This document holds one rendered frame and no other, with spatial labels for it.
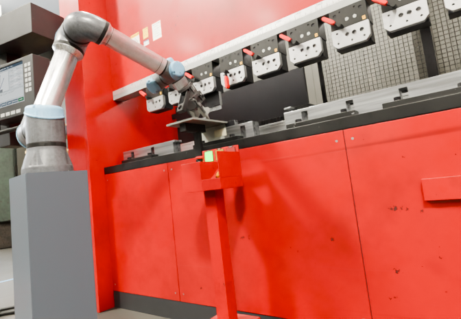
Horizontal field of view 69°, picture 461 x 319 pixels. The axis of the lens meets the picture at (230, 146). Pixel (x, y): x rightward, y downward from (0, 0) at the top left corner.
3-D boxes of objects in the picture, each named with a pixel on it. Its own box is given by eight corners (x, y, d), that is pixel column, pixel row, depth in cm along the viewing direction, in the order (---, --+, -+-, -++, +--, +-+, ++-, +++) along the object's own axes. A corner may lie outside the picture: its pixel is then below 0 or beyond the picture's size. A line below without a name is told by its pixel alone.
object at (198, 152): (183, 168, 161) (179, 123, 163) (204, 167, 172) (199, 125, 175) (189, 167, 159) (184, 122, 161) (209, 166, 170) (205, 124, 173)
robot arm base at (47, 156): (29, 173, 99) (27, 140, 100) (15, 178, 109) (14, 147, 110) (81, 170, 110) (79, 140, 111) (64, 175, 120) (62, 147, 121)
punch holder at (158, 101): (147, 112, 211) (145, 87, 213) (158, 114, 218) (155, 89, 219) (163, 107, 202) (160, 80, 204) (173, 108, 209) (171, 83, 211)
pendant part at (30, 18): (-16, 147, 222) (-20, 25, 232) (21, 149, 245) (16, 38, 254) (37, 134, 202) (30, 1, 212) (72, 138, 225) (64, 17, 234)
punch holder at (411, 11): (385, 33, 128) (377, -8, 130) (389, 39, 135) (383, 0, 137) (429, 18, 119) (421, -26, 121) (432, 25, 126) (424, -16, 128)
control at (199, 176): (183, 193, 142) (178, 151, 144) (206, 190, 155) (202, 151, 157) (221, 188, 131) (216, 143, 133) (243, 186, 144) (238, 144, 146)
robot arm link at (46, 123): (29, 141, 102) (27, 98, 104) (21, 148, 112) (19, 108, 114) (71, 140, 110) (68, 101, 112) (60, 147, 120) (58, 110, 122)
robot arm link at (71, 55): (15, 138, 111) (68, 7, 129) (9, 146, 122) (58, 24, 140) (53, 151, 117) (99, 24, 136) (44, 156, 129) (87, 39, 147)
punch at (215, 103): (206, 112, 186) (204, 95, 187) (208, 112, 188) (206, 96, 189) (220, 108, 180) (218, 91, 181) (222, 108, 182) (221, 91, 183)
